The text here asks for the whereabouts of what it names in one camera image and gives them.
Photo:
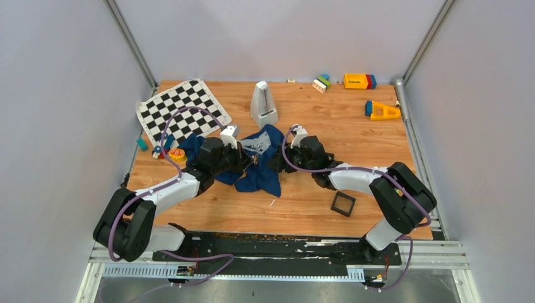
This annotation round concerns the teal small block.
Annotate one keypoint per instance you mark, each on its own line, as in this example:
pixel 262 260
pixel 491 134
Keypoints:
pixel 142 145

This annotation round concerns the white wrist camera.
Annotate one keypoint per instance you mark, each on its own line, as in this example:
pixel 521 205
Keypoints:
pixel 299 133
pixel 229 135

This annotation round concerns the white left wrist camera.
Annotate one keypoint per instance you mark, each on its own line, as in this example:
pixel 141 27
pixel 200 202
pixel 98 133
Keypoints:
pixel 229 135

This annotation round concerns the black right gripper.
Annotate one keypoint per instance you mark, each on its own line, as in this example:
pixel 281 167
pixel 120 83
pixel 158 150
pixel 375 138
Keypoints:
pixel 279 162

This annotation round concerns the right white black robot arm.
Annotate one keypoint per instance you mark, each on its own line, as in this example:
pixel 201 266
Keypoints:
pixel 405 202

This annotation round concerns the red white blue toy car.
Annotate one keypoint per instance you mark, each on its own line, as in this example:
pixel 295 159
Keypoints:
pixel 159 151

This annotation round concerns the checkered chessboard mat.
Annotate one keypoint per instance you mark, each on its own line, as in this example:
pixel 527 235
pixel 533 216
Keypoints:
pixel 184 109

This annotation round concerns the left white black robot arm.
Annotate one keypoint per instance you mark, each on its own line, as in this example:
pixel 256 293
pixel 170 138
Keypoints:
pixel 127 227

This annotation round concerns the yellow toy block bin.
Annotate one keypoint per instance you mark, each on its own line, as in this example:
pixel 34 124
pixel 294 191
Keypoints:
pixel 359 81

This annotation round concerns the blue cartoon print shirt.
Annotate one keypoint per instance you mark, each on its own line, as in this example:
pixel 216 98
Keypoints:
pixel 256 177

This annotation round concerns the white green blue blocks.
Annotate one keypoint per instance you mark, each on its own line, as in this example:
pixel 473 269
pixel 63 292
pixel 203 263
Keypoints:
pixel 322 83

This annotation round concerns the white metronome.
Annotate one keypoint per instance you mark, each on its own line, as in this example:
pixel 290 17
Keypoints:
pixel 262 107

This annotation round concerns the yellow blue toy ramp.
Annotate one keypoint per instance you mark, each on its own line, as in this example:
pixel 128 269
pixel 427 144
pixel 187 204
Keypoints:
pixel 377 111

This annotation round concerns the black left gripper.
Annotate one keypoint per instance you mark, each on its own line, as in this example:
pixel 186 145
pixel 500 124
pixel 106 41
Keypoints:
pixel 242 160

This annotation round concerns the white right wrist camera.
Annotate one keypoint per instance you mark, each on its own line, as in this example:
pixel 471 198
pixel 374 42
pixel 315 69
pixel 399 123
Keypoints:
pixel 299 133

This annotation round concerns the grey metal pipe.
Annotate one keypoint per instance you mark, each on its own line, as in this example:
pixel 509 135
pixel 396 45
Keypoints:
pixel 399 86

